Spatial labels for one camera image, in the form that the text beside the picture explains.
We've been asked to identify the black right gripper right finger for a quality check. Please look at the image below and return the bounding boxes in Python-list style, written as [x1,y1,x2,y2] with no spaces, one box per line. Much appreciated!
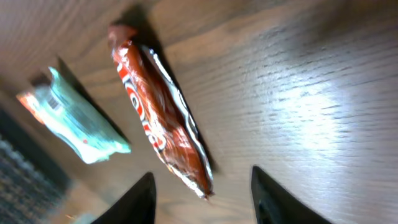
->
[251,166,331,224]

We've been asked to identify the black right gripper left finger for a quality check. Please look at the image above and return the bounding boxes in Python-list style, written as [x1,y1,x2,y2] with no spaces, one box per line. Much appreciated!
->
[91,172,157,224]

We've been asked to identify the orange chocolate bar wrapper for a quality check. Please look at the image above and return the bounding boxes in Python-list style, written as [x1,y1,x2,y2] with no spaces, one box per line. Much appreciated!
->
[108,24,214,199]

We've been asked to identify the teal snack packet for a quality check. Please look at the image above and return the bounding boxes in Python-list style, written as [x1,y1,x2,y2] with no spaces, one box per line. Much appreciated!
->
[16,67,131,164]

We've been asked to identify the dark grey plastic basket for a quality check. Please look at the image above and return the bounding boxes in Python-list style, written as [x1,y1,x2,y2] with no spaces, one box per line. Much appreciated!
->
[1,109,71,224]

